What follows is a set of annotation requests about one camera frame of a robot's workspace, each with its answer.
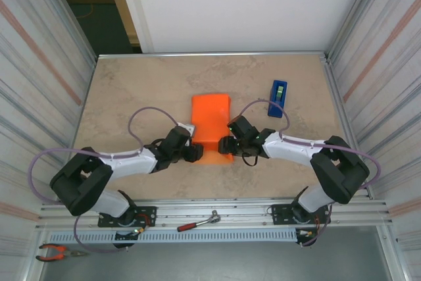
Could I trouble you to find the blue tape dispenser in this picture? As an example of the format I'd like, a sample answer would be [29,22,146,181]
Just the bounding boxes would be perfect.
[267,79,289,119]

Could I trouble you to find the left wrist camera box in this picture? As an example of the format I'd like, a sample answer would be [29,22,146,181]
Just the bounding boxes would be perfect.
[177,122,197,137]

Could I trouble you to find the black left wrist cable loop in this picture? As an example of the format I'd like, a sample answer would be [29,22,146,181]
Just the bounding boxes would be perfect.
[144,138,165,150]

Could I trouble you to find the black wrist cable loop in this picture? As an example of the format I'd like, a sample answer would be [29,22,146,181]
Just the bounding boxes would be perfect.
[242,152,260,166]
[144,138,165,150]

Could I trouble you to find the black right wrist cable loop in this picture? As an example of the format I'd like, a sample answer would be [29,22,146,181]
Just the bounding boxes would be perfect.
[242,152,260,166]

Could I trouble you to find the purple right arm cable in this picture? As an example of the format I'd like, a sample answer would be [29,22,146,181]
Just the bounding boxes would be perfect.
[237,97,383,248]

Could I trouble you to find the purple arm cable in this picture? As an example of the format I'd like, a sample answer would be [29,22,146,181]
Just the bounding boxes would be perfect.
[237,97,383,248]
[28,106,182,253]

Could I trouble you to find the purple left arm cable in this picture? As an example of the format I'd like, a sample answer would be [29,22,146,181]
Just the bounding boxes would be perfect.
[28,106,182,253]

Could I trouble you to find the wide aluminium frame rail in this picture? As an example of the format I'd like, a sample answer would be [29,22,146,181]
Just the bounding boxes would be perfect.
[36,195,394,231]

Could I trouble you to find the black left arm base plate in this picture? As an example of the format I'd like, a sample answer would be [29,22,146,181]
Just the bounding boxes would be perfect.
[97,206,158,228]

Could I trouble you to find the thin aluminium frame rail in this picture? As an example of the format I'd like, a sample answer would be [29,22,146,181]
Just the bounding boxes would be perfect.
[97,51,330,60]

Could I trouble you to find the red handled ratchet wrench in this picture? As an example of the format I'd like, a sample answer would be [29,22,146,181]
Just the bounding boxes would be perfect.
[176,209,222,232]

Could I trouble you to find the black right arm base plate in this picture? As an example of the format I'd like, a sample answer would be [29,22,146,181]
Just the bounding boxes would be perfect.
[271,203,331,226]

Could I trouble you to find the grey slotted cable duct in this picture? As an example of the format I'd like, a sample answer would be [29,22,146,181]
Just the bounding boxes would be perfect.
[48,230,299,244]

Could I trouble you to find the aluminium side frame rail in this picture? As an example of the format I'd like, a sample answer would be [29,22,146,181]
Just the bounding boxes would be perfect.
[55,55,99,203]
[320,51,374,200]

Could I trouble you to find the white door frame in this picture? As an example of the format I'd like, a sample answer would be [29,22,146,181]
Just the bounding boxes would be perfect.
[113,0,155,54]

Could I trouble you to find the orange handled pliers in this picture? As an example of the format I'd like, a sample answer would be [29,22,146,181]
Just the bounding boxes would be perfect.
[35,243,90,263]

